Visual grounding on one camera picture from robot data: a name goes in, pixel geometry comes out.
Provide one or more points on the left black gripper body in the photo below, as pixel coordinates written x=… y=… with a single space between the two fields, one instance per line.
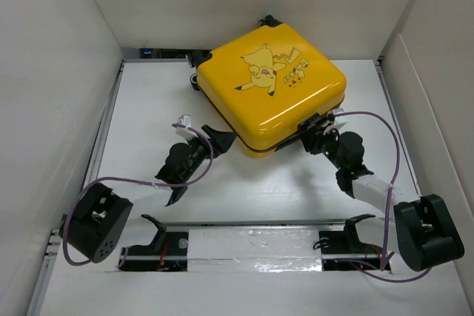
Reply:
x=198 y=150

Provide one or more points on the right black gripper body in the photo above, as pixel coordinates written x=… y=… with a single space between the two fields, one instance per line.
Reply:
x=327 y=145

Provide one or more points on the yellow Pikachu suitcase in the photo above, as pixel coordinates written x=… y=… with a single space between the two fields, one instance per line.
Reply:
x=268 y=85

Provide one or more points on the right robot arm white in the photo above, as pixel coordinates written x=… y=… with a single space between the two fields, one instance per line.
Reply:
x=422 y=231

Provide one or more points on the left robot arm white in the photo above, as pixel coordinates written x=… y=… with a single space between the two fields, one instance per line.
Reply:
x=94 y=224

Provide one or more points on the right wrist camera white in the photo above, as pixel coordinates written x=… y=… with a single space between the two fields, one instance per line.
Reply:
x=335 y=121

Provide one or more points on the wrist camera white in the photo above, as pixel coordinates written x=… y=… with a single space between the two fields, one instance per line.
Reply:
x=335 y=121
x=183 y=127

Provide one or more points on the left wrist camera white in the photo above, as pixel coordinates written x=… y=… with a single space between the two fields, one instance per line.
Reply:
x=183 y=127

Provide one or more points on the aluminium front rail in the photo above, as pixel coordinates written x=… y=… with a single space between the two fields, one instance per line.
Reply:
x=259 y=242

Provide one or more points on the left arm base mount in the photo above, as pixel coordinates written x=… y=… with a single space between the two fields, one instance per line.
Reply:
x=167 y=251

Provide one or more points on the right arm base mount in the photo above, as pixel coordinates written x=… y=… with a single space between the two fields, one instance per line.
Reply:
x=343 y=251

